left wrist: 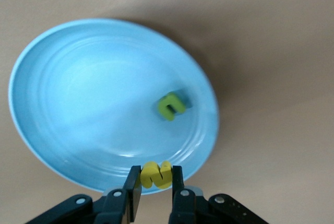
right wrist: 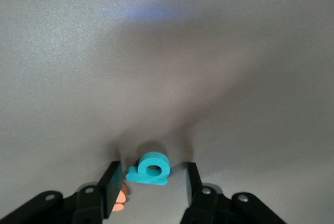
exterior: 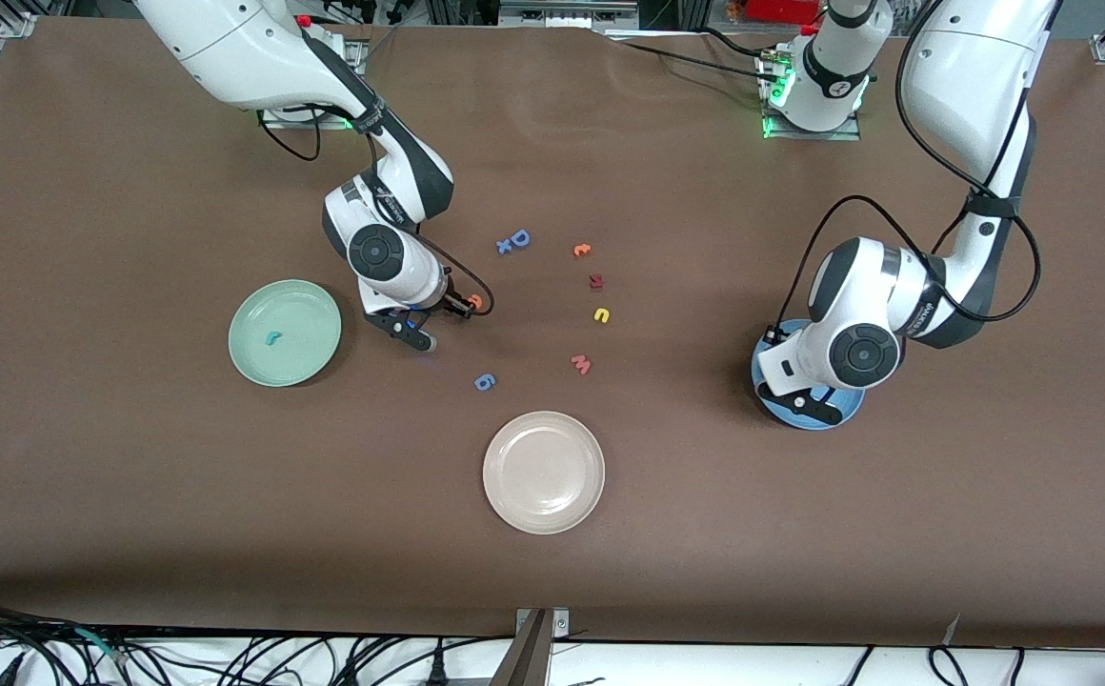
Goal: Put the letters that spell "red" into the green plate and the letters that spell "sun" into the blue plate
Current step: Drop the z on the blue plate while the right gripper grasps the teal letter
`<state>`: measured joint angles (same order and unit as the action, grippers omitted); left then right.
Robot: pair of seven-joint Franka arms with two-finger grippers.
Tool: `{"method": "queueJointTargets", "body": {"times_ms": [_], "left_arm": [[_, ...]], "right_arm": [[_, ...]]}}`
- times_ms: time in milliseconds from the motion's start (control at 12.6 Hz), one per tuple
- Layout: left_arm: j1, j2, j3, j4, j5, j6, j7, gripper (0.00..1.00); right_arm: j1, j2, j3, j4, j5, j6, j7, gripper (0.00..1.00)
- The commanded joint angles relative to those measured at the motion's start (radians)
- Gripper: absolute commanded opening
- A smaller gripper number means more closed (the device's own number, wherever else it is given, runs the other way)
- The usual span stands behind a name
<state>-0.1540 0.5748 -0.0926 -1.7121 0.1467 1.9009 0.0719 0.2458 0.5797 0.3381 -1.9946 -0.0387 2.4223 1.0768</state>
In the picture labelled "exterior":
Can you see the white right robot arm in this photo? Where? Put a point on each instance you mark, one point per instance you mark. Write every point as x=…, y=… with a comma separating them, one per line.
x=248, y=48

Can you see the pale green plate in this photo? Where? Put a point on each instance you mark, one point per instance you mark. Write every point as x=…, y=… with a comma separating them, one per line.
x=300, y=314

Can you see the grey metal box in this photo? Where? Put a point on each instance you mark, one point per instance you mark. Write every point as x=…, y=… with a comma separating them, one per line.
x=567, y=14

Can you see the metal table bracket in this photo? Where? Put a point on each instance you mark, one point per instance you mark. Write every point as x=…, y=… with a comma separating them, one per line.
x=533, y=657

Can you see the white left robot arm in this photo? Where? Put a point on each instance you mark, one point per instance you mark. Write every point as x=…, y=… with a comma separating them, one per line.
x=972, y=76

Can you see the pink letter W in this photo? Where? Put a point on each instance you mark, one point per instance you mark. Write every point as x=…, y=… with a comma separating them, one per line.
x=580, y=364

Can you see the blue letter D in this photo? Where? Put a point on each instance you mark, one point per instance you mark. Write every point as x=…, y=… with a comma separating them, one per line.
x=519, y=238

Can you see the red object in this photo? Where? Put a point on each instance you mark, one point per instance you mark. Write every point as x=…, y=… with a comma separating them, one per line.
x=781, y=10

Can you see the blue number 6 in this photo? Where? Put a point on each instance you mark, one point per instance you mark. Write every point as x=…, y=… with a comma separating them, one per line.
x=484, y=382

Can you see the beige plate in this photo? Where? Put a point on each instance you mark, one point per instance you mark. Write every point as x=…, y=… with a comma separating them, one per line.
x=543, y=472

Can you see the black power plug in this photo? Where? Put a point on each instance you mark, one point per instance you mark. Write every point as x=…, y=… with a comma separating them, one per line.
x=435, y=674
x=3, y=675

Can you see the blue plate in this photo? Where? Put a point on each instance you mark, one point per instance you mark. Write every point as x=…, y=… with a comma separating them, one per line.
x=759, y=376

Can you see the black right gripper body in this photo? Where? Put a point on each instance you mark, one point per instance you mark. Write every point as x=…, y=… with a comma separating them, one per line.
x=454, y=303

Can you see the brown paper table cover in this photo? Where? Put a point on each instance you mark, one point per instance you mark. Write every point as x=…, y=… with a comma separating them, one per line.
x=133, y=495

